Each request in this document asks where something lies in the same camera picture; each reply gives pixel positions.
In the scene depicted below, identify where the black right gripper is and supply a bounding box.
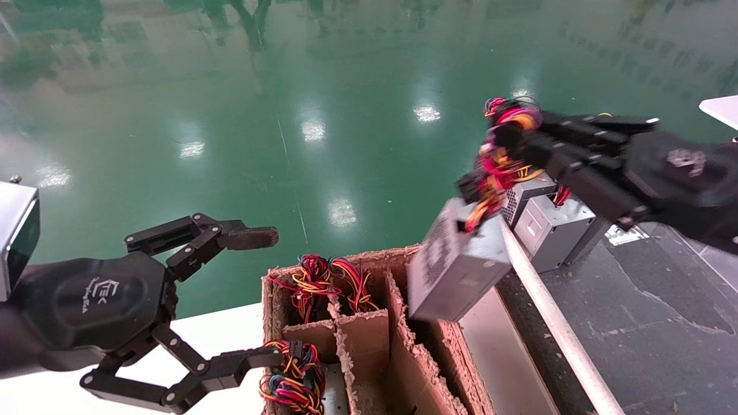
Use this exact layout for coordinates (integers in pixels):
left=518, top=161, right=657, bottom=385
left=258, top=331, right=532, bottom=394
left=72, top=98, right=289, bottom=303
left=493, top=111, right=738, bottom=254

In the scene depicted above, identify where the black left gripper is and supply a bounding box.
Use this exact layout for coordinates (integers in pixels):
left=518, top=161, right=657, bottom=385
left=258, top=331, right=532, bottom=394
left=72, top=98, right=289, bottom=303
left=9, top=213, right=286, bottom=414

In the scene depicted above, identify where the brown cardboard divider box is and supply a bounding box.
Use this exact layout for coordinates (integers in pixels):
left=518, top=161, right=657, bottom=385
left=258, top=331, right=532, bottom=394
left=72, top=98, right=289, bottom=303
left=261, top=245, right=498, bottom=415

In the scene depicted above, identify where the colourful cables bundle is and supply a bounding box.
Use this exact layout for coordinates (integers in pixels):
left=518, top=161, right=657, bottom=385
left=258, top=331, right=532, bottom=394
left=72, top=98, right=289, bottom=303
left=329, top=256, right=379, bottom=315

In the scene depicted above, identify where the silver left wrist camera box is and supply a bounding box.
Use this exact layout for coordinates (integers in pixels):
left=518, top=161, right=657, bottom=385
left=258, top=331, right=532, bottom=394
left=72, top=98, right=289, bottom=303
left=0, top=180, right=41, bottom=303

